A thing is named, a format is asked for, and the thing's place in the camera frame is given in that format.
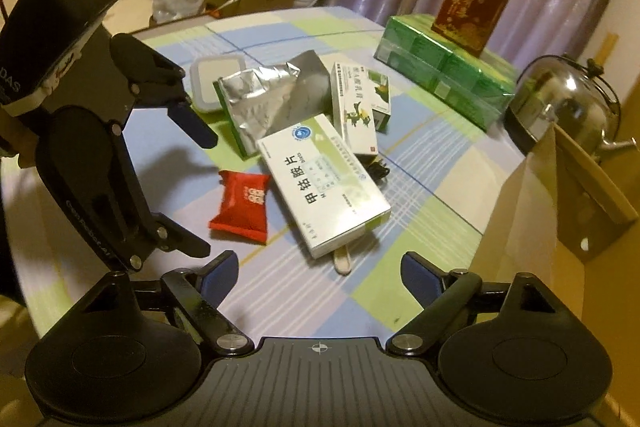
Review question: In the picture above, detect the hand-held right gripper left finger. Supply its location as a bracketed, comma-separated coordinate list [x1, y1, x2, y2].
[107, 251, 256, 358]

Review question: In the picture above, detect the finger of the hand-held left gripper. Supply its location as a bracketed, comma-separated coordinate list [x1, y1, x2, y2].
[125, 212, 212, 271]
[112, 33, 219, 151]

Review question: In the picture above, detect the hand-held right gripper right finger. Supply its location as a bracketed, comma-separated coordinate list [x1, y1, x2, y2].
[386, 252, 558, 355]

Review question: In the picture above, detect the red candy packet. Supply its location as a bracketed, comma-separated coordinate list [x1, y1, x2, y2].
[208, 170, 272, 242]

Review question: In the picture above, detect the wooden stick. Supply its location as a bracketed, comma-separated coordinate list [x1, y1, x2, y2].
[332, 243, 355, 276]

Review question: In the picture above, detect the silver foil bag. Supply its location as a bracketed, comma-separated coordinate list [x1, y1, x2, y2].
[214, 51, 335, 158]

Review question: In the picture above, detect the black audio cable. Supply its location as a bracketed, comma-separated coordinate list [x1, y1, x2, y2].
[364, 159, 392, 184]

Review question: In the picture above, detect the large white medicine box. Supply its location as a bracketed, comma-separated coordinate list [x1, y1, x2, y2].
[256, 113, 392, 260]

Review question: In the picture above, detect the brown cardboard box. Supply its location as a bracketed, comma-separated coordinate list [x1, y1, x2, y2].
[470, 125, 640, 413]

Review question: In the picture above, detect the white lidded container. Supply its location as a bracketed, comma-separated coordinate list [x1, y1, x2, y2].
[190, 54, 248, 114]

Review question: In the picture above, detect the checked tablecloth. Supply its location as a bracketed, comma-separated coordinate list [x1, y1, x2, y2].
[0, 5, 551, 343]

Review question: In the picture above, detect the long white green medicine box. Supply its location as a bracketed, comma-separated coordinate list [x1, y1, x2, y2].
[332, 62, 379, 156]

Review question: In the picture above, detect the small green white box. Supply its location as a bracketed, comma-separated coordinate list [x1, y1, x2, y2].
[365, 69, 392, 134]

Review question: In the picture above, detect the green tissue multipack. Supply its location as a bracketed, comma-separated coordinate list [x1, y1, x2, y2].
[374, 13, 517, 131]

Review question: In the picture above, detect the stainless steel kettle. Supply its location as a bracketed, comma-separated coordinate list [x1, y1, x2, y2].
[502, 53, 632, 162]

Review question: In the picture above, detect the dark red gift box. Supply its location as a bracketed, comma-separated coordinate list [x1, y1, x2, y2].
[431, 0, 512, 56]

